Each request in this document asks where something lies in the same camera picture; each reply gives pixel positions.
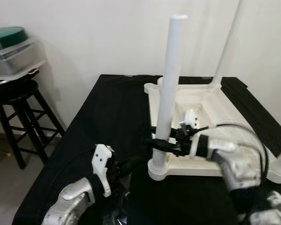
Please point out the green pot lid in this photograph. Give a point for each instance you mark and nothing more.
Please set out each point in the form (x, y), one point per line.
(7, 37)

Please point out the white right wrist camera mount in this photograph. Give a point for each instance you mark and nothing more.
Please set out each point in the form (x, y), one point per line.
(189, 118)

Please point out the clear tape strip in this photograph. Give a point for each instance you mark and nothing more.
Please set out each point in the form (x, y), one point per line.
(114, 215)

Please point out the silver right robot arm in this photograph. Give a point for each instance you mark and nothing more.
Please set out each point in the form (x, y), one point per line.
(239, 164)

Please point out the white plastic children table top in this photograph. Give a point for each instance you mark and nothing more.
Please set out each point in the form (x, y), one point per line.
(210, 108)

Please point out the clear tape cross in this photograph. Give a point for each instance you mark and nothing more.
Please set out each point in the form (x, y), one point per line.
(280, 204)

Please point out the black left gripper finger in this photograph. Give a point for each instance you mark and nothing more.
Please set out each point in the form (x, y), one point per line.
(133, 166)

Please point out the black wok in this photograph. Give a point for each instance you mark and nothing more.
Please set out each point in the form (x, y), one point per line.
(4, 82)

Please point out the clear plastic storage container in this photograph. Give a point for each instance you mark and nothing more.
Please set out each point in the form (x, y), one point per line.
(16, 58)

